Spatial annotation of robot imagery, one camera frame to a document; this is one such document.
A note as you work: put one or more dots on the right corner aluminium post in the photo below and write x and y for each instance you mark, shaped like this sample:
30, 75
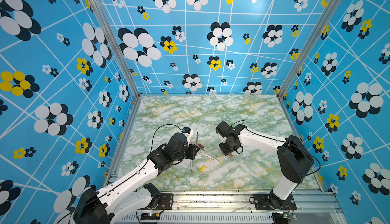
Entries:
309, 44

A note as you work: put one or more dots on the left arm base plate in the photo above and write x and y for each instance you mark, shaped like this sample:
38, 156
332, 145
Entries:
162, 202

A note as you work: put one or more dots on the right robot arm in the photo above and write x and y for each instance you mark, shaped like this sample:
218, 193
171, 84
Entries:
294, 159

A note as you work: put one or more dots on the corner aluminium post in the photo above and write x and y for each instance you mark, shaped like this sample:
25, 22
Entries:
109, 34
309, 44

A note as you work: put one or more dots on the left corner aluminium post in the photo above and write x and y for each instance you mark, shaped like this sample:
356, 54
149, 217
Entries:
109, 34

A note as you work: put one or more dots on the right circuit board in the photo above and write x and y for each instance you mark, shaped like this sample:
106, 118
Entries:
283, 218

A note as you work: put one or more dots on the circuit board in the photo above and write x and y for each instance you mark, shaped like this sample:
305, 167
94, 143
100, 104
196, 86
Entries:
283, 218
150, 216

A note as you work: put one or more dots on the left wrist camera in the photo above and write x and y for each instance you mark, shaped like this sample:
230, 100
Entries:
188, 132

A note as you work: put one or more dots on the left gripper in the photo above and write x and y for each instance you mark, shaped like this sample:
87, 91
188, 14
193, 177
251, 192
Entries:
193, 151

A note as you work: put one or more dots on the aluminium front rail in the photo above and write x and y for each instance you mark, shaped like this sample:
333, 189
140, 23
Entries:
221, 207

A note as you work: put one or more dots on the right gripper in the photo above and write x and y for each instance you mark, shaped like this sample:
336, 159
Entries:
224, 152

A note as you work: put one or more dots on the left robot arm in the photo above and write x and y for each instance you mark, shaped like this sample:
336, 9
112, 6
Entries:
134, 190

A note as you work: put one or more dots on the white pen yellow tip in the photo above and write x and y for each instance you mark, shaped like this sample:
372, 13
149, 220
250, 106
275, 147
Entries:
212, 158

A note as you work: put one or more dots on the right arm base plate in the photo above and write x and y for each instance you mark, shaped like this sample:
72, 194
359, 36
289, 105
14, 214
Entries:
265, 201

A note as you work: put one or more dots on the left circuit board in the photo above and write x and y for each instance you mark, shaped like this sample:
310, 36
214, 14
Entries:
150, 216

